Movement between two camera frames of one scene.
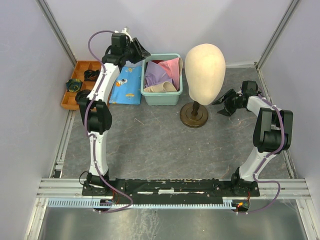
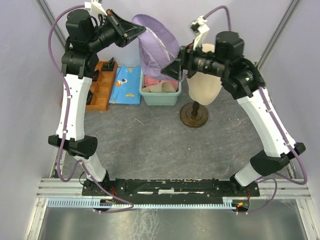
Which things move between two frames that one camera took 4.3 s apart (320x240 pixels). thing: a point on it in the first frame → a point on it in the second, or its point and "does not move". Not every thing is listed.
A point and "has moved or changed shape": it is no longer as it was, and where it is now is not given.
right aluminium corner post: [279, 30] does not move
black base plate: [170, 191] does not move
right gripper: [228, 110] → [175, 69]
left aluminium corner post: [58, 34] does not move
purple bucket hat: [155, 74] has moved or changed shape
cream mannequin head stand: [205, 70] does not move
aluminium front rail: [52, 188] does not move
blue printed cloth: [127, 89] does not move
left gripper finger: [144, 54] → [129, 30]
